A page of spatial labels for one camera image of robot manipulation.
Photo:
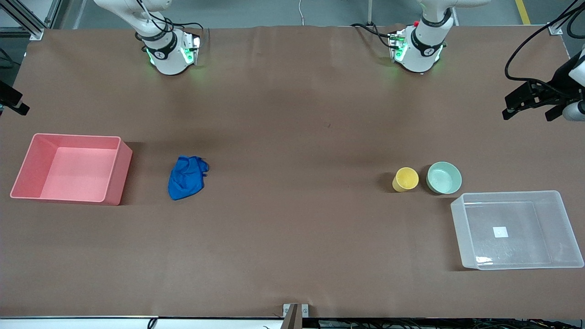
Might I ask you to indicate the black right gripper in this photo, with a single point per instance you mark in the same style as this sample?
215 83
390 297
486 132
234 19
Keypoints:
9 97

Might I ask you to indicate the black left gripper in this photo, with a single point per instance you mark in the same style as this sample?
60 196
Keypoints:
547 91

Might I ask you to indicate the mint green bowl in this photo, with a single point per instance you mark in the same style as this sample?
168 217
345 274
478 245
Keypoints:
444 178

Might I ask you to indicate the blue cloth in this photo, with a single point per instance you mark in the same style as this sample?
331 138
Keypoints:
186 178

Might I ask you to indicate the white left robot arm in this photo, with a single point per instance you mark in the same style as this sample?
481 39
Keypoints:
422 55

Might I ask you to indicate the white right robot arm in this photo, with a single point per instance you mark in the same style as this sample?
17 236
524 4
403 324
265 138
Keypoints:
169 59

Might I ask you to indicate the pink plastic box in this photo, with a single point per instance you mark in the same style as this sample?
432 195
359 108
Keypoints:
73 169

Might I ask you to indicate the clear plastic box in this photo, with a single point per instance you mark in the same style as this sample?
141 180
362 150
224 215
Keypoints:
516 230

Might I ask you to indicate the white square sticker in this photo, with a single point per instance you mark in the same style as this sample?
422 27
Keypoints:
500 232

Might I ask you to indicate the yellow cup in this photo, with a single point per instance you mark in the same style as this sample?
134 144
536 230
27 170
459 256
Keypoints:
405 179

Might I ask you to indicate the table cover sheet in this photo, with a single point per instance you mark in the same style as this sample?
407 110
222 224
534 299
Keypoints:
292 137

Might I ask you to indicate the small metal corner bracket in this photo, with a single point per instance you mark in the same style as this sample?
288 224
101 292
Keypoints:
556 29

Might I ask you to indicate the aluminium frame profile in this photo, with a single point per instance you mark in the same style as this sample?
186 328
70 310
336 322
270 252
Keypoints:
27 18

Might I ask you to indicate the white table edge rail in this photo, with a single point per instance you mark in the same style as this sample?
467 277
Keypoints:
114 323

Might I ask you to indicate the metal table edge bracket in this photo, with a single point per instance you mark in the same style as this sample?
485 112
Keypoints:
295 315

